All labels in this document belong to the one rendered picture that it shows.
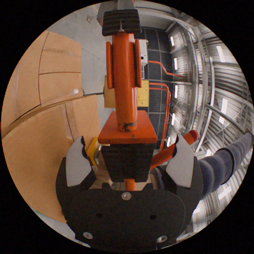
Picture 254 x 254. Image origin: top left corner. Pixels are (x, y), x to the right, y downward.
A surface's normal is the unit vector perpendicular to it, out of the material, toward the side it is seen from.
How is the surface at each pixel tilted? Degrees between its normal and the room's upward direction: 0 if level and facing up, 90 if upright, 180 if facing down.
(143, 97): 90
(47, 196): 0
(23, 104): 0
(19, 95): 0
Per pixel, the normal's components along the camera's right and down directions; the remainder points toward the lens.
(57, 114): 1.00, -0.02
